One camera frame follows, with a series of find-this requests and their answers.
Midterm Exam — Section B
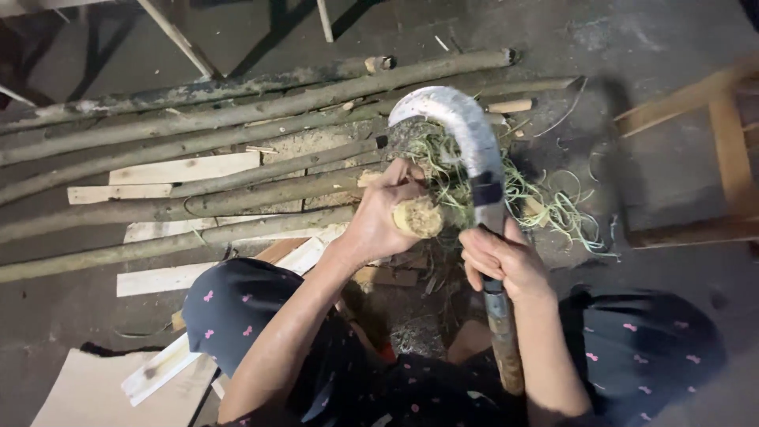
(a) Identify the brown cardboard sheet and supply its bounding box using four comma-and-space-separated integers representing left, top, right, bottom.
30, 348, 218, 427

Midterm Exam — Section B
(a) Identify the pale wooden plank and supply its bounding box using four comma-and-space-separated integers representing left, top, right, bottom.
121, 332, 204, 408
66, 183, 174, 206
123, 215, 352, 244
108, 152, 262, 186

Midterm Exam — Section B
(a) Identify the heap of green bark shavings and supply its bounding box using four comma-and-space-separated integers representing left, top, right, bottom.
406, 121, 620, 260

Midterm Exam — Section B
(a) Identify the dark dress with pink print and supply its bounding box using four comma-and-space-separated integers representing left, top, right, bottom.
181, 257, 729, 427

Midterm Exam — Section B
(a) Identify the curved steel sickle wooden handle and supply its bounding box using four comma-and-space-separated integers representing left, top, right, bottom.
388, 85, 527, 397

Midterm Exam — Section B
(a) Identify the wooden stool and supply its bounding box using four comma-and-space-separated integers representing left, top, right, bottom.
613, 52, 759, 249

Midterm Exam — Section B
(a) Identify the person's left hand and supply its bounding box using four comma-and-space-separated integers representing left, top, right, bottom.
331, 157, 429, 269

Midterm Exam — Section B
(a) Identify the short pale wooden peg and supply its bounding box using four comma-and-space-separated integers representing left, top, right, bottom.
485, 98, 536, 115

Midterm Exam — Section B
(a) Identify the short peeled wooden stick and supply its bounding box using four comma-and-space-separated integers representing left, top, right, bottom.
391, 196, 445, 240

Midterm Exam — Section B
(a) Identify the person's right hand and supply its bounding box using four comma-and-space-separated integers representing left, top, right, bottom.
459, 216, 556, 304

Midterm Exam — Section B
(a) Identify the pile of long wooden poles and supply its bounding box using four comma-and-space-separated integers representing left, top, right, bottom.
0, 49, 587, 284

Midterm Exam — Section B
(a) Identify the pale wooden frame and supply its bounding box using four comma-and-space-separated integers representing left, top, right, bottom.
0, 0, 335, 109

